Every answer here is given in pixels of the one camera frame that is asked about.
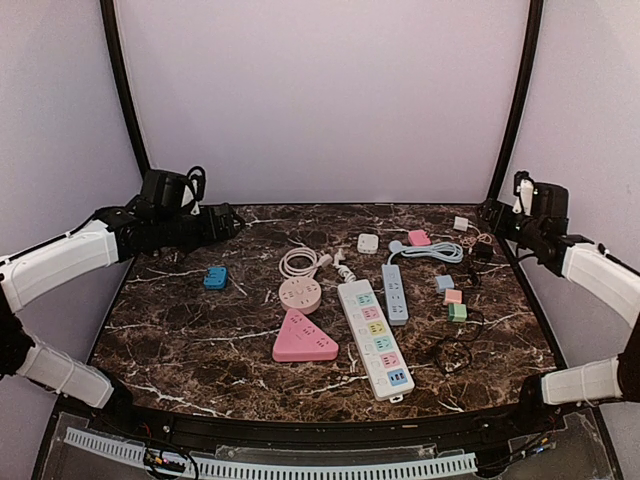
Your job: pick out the green charger plug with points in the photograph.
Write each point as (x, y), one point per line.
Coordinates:
(457, 312)

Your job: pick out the white charger plug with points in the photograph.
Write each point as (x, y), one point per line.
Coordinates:
(461, 224)

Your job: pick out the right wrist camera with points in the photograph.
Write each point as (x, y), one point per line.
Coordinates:
(538, 199)

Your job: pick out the pink triangular power strip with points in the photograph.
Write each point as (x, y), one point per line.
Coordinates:
(300, 340)

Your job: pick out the pink cube adapter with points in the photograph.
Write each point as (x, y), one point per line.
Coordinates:
(419, 238)

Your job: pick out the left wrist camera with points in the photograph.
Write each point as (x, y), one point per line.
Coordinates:
(169, 192)

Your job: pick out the blue cube adapter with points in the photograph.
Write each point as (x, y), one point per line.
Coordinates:
(216, 278)

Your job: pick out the black frame post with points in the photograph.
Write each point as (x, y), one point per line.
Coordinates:
(123, 89)
(531, 37)

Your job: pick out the left black frame post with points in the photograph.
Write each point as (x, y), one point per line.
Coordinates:
(123, 89)

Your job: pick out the black front rail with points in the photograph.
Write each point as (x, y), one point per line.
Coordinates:
(473, 431)

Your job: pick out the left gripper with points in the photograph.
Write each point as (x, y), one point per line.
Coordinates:
(212, 233)

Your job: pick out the white long power strip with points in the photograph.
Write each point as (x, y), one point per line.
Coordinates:
(380, 355)

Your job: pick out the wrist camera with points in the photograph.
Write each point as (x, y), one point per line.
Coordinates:
(169, 192)
(538, 199)

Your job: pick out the white slotted cable duct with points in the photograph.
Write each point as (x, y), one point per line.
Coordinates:
(261, 463)

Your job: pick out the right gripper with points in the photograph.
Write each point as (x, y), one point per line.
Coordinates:
(501, 225)

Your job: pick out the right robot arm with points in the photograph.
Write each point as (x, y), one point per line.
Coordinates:
(593, 268)

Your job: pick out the blue power strip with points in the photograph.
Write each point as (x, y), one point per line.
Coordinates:
(397, 307)

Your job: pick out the round beige power strip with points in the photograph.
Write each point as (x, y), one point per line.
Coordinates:
(300, 293)

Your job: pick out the right black frame post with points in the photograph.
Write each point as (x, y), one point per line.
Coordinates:
(531, 37)

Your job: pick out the blue charger plug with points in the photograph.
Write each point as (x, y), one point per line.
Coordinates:
(443, 283)

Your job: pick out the pink charger plug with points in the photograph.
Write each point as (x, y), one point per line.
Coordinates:
(453, 296)

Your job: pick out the white square adapter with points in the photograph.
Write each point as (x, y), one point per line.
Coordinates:
(367, 243)

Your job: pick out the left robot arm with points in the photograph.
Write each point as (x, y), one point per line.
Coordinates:
(110, 236)

